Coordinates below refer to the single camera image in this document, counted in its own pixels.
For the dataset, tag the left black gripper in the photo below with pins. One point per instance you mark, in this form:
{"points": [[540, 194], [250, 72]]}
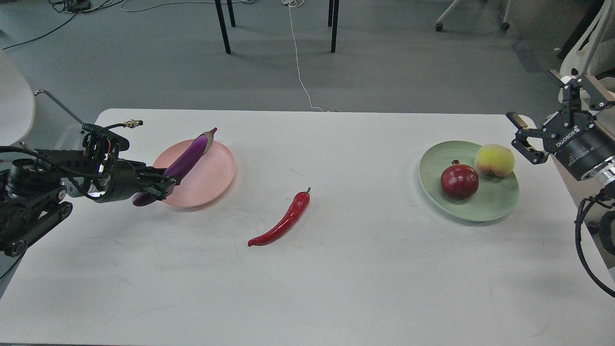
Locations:
{"points": [[129, 177]]}

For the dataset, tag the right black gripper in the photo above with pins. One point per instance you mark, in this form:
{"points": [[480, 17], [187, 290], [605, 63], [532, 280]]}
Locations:
{"points": [[581, 145]]}

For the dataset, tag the purple eggplant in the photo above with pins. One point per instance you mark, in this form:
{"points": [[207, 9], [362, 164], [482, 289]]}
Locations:
{"points": [[174, 174]]}

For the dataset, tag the yellow-pink peach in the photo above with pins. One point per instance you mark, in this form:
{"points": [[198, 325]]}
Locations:
{"points": [[494, 160]]}

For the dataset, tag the red pomegranate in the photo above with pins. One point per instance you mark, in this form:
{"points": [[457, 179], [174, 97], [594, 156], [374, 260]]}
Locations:
{"points": [[459, 181]]}

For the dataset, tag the red chili pepper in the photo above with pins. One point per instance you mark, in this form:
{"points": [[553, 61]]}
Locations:
{"points": [[292, 215]]}

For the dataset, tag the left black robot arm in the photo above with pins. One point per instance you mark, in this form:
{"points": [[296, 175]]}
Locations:
{"points": [[34, 188]]}

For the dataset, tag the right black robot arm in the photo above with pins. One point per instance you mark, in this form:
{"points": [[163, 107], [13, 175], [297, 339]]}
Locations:
{"points": [[604, 198]]}

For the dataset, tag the pink plate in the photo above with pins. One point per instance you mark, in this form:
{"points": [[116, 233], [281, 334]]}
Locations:
{"points": [[207, 180]]}

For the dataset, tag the white office chair right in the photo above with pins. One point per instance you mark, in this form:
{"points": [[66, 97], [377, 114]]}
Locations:
{"points": [[594, 52]]}

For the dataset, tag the green plate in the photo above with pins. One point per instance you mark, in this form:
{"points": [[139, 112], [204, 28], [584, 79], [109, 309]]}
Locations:
{"points": [[495, 198]]}

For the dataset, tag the white chair base with casters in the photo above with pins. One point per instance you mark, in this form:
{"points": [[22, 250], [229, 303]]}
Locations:
{"points": [[470, 12]]}

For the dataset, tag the white chair left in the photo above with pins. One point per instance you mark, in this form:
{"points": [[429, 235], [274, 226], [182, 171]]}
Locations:
{"points": [[18, 103]]}

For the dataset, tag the black table leg left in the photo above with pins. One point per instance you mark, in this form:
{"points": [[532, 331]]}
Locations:
{"points": [[222, 22]]}

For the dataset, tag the black table leg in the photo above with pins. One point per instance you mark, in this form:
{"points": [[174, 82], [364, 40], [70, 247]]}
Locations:
{"points": [[222, 22], [333, 17]]}

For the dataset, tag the black table leg right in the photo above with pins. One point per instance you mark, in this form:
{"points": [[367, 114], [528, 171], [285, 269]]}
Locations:
{"points": [[333, 17]]}

